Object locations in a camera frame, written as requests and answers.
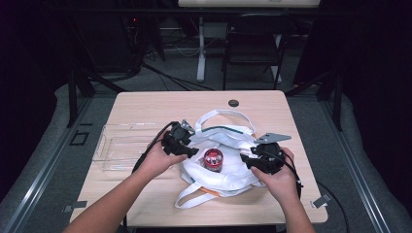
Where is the white desk leg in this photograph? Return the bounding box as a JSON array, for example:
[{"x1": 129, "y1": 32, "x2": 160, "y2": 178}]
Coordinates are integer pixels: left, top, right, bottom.
[{"x1": 195, "y1": 16, "x2": 208, "y2": 83}]

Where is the hand-held gripper cable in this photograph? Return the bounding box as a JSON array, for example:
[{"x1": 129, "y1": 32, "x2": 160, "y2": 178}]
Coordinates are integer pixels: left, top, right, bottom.
[
  {"x1": 130, "y1": 120, "x2": 180, "y2": 175},
  {"x1": 266, "y1": 150, "x2": 305, "y2": 199}
]

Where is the clear plastic tray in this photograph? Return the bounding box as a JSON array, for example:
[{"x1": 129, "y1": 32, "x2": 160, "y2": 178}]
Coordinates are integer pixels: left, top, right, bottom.
[{"x1": 91, "y1": 121, "x2": 174, "y2": 172}]

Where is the black equipment case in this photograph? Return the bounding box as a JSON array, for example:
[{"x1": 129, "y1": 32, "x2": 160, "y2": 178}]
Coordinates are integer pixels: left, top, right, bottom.
[{"x1": 72, "y1": 14, "x2": 144, "y2": 74}]

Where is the white teal orange tote bag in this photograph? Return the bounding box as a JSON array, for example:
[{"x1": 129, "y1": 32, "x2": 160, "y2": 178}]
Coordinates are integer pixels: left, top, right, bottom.
[{"x1": 174, "y1": 109, "x2": 270, "y2": 210}]

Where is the person's left hand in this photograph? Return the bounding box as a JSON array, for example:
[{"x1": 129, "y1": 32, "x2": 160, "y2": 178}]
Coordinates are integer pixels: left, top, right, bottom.
[{"x1": 138, "y1": 138, "x2": 189, "y2": 180}]

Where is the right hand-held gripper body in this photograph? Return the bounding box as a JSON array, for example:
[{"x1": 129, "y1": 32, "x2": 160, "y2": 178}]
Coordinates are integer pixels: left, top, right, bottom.
[{"x1": 250, "y1": 132, "x2": 292, "y2": 176}]

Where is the black tape square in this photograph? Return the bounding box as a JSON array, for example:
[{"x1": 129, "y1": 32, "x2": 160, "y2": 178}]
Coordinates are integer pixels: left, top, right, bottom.
[{"x1": 68, "y1": 129, "x2": 90, "y2": 147}]

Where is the white floor cable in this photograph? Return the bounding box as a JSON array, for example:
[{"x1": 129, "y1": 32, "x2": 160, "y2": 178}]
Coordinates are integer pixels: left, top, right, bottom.
[{"x1": 163, "y1": 38, "x2": 222, "y2": 59}]

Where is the right hand-held gripper cable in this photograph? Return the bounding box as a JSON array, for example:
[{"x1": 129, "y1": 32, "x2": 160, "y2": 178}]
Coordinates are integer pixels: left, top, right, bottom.
[{"x1": 266, "y1": 150, "x2": 305, "y2": 199}]

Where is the red can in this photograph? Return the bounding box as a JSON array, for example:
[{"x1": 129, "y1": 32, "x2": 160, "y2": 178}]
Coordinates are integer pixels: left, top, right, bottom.
[{"x1": 202, "y1": 148, "x2": 224, "y2": 174}]

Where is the left hand-held gripper cable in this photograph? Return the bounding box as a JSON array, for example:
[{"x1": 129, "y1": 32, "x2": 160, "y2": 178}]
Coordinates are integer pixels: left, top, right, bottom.
[{"x1": 130, "y1": 120, "x2": 180, "y2": 175}]

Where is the person's right hand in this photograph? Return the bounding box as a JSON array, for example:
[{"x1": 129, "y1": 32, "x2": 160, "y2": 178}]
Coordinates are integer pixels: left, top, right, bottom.
[{"x1": 251, "y1": 147, "x2": 301, "y2": 204}]

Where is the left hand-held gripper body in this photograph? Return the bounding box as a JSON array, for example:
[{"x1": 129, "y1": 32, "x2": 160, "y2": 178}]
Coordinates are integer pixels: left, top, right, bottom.
[{"x1": 160, "y1": 118, "x2": 196, "y2": 157}]

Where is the black metal stand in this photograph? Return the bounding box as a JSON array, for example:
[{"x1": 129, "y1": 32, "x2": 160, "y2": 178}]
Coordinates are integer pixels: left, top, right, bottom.
[
  {"x1": 65, "y1": 68, "x2": 128, "y2": 129},
  {"x1": 284, "y1": 69, "x2": 345, "y2": 132}
]

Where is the black folding chair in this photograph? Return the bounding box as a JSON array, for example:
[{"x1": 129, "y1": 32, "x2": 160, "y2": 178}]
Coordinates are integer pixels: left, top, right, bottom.
[{"x1": 222, "y1": 13, "x2": 297, "y2": 91}]

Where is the aluminium rail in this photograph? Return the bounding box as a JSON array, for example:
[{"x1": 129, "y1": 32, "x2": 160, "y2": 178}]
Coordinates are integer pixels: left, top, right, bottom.
[
  {"x1": 318, "y1": 99, "x2": 394, "y2": 233},
  {"x1": 0, "y1": 96, "x2": 95, "y2": 233}
]

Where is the grey corner bracket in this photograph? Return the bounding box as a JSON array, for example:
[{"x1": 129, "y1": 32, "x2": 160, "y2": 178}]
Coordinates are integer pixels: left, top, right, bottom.
[
  {"x1": 62, "y1": 200, "x2": 88, "y2": 214},
  {"x1": 310, "y1": 193, "x2": 332, "y2": 210}
]

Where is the thin black floor cable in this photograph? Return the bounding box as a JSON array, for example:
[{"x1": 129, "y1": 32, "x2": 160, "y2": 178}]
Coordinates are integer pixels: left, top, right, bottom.
[{"x1": 316, "y1": 182, "x2": 350, "y2": 233}]

